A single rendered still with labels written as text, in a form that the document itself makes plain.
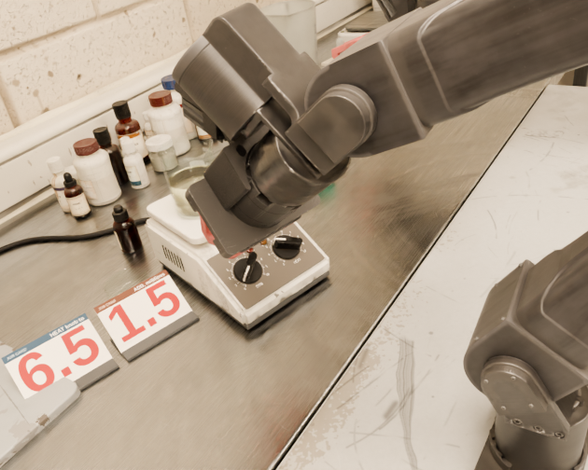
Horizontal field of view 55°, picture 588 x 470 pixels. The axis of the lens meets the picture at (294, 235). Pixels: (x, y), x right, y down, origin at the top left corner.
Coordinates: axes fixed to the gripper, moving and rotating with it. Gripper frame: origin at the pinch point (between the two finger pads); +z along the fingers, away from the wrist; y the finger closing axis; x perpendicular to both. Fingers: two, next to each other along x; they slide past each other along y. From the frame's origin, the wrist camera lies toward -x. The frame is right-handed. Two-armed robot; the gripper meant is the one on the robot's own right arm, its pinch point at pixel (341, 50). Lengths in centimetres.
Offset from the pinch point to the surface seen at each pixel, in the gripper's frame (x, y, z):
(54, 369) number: 13, 63, -9
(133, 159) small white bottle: 9.0, 32.3, 18.2
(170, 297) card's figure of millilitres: 12, 49, -11
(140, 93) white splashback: 5.7, 17.4, 35.5
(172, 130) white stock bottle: 9.2, 21.3, 22.2
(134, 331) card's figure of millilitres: 13, 55, -11
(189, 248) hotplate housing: 7.4, 45.4, -12.1
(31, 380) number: 12, 65, -9
